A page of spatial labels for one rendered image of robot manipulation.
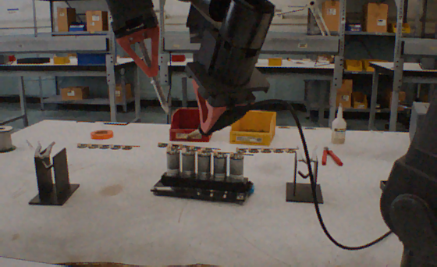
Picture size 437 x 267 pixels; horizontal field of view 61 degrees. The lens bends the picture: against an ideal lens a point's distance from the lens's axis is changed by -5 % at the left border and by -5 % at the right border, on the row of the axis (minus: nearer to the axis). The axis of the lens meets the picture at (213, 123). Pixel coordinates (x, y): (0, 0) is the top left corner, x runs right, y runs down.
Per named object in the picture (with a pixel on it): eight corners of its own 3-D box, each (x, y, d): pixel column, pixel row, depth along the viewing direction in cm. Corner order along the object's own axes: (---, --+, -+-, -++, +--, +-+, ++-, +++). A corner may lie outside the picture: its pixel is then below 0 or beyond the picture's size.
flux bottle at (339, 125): (339, 145, 92) (342, 105, 89) (328, 142, 94) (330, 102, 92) (347, 143, 94) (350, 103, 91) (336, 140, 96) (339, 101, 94)
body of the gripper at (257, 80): (182, 73, 52) (194, 24, 47) (243, 69, 57) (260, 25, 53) (202, 103, 48) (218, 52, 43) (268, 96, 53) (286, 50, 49)
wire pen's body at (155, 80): (160, 105, 64) (135, 42, 61) (168, 102, 64) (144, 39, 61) (161, 108, 62) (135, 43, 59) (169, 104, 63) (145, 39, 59)
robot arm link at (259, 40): (202, 30, 49) (216, -21, 45) (234, 26, 52) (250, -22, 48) (237, 59, 45) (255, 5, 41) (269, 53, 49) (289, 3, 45)
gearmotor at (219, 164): (225, 186, 65) (225, 158, 64) (211, 185, 66) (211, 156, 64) (229, 181, 67) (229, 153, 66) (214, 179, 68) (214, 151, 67)
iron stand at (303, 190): (284, 214, 65) (287, 183, 58) (286, 172, 71) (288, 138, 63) (320, 216, 64) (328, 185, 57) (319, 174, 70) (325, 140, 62)
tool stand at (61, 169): (38, 218, 63) (12, 183, 55) (54, 170, 70) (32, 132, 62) (71, 219, 63) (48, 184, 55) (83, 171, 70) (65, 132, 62)
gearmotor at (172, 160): (178, 181, 67) (177, 154, 66) (165, 180, 68) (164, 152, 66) (182, 176, 69) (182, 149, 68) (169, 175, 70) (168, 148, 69)
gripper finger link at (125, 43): (170, 66, 66) (150, 13, 64) (175, 70, 59) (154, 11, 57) (133, 80, 65) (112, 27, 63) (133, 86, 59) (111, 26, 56)
